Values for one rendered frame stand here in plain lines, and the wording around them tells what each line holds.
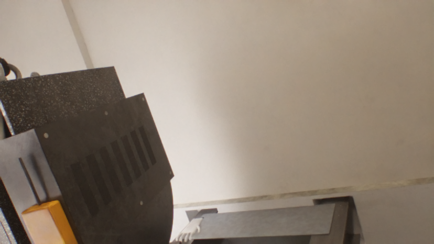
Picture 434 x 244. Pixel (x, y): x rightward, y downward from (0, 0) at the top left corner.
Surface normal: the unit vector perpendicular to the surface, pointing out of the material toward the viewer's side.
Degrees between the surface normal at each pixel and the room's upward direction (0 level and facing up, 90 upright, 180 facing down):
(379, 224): 90
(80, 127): 90
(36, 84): 90
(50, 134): 90
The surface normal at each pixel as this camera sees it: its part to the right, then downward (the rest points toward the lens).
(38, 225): -0.23, 0.23
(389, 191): -0.43, 0.29
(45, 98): 0.92, -0.26
